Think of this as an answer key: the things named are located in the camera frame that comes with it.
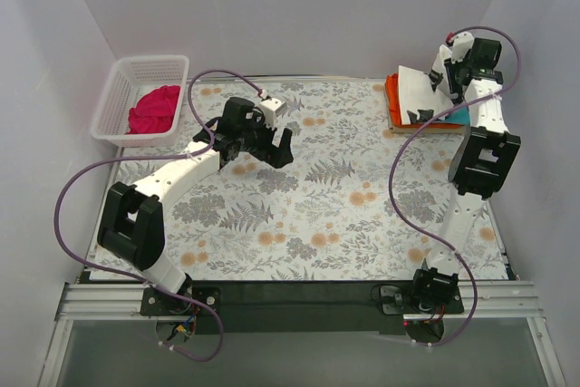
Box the white t shirt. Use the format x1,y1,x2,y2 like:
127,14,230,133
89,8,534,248
397,44,453,126

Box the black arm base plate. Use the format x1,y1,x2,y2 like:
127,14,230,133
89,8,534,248
140,278,466,334

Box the folded orange t shirt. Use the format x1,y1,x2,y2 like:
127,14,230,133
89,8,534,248
384,73,458,128

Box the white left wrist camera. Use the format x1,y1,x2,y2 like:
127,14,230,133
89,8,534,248
256,95,287,130

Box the floral patterned table mat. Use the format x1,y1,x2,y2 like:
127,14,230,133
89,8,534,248
89,79,509,283

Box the white plastic laundry basket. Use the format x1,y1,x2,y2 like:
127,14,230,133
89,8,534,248
91,54,189,148

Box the aluminium frame rail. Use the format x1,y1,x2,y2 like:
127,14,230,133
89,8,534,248
39,281,566,386

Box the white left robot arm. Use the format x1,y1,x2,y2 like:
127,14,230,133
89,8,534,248
97,97,294,314

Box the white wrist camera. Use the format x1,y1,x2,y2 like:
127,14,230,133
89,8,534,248
446,31,475,63
256,95,287,130

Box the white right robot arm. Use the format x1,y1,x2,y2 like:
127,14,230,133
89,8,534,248
410,31,521,313

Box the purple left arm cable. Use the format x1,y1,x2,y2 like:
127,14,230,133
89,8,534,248
53,69,277,363

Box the folded blue t shirt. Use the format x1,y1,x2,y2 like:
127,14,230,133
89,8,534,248
443,108,470,125

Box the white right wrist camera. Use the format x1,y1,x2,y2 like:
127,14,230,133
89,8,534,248
446,31,475,63

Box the crumpled red t shirt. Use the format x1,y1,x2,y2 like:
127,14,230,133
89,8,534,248
128,85,181,134

